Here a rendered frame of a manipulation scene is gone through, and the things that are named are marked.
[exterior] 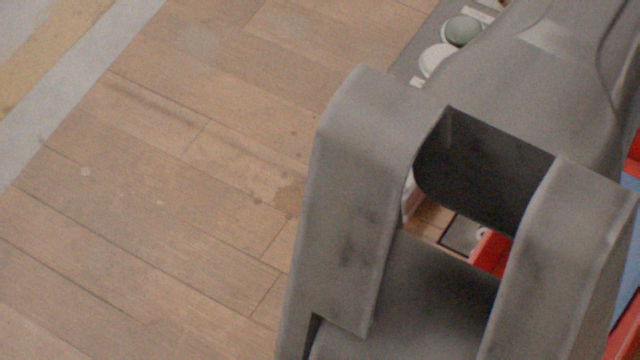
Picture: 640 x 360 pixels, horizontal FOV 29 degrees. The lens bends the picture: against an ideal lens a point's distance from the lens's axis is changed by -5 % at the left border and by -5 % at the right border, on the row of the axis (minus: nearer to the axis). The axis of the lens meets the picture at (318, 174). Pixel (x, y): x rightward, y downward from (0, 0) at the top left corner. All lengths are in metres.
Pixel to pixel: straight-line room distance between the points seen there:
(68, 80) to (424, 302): 1.84
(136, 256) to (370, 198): 0.55
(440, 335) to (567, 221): 0.07
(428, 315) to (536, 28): 0.09
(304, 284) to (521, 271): 0.07
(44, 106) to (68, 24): 0.18
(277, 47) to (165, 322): 0.24
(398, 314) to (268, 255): 0.50
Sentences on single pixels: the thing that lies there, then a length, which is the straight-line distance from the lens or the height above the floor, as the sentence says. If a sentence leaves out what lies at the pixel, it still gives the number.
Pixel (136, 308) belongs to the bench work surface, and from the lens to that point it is 0.89.
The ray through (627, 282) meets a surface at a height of 0.91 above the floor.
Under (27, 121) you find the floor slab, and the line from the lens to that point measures 2.18.
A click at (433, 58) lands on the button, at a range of 0.93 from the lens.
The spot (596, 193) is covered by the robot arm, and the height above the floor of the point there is 1.37.
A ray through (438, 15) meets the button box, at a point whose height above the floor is 0.93.
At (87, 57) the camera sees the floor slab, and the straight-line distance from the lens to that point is 2.23.
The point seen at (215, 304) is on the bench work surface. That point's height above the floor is 0.90.
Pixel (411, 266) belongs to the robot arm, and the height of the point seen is 1.31.
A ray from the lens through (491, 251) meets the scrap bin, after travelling 0.84.
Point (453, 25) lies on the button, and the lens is 0.95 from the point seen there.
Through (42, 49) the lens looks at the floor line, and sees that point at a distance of 2.27.
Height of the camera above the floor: 1.66
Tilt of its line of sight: 56 degrees down
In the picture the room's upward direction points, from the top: 9 degrees counter-clockwise
